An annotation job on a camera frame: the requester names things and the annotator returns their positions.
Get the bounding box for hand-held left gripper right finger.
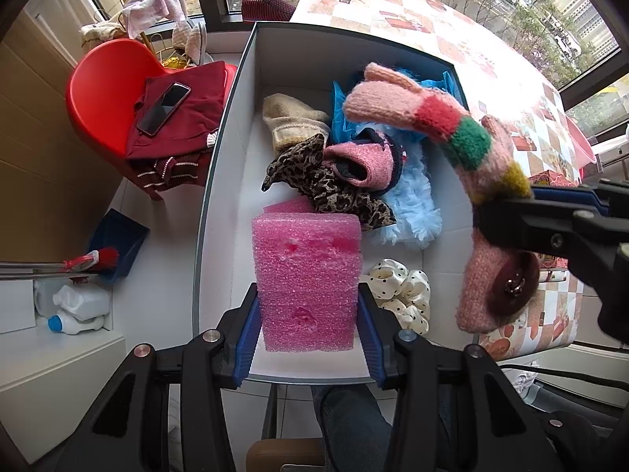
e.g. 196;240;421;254
357;282;566;472

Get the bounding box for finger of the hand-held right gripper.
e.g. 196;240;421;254
531;179;629;230
475;196;616;260

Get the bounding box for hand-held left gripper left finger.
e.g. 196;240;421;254
59;282;261;472

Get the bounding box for white polka dot scrunchie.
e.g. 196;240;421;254
366;258;432;336

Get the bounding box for pink foam sponge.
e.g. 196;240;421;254
262;197;316;215
251;211;365;354

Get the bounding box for light blue fluffy scrunchie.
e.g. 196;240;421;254
368;65;444;250

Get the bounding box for white cardboard box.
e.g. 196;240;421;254
193;20;498;385

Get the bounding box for leopard print scrunchie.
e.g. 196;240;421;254
260;132;398;231

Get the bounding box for pink striped sock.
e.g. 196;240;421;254
321;128;406;195

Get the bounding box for beige sock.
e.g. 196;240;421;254
261;92;331;153

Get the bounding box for red patterned carton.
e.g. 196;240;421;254
527;168;581;188

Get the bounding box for red plastic basin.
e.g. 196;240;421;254
564;117;596;179

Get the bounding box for person's jeans leg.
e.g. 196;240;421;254
311;382;455;472

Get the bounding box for checkered printed tablecloth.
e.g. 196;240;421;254
289;0;585;362

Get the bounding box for blue dustpan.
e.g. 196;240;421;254
87;207;151;284

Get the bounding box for white plastic bottle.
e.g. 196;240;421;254
47;313;107;336
33;278;112;319

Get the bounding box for red broom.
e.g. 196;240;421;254
0;247;120;282

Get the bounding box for dark red garment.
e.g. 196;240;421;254
125;61;241;194

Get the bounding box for black smartphone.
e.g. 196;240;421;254
136;82;192;137

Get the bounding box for brown cardboard sheet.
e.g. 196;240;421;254
0;22;126;267

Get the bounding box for red plastic chair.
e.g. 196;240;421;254
65;38;243;203

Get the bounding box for beige fluffy slippers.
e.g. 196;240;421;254
171;20;208;66

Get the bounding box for dark red knit slipper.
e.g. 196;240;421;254
240;0;298;23

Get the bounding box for pale pink cloth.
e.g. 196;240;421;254
120;0;190;41

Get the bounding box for gold wire rack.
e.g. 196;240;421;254
79;0;210;70

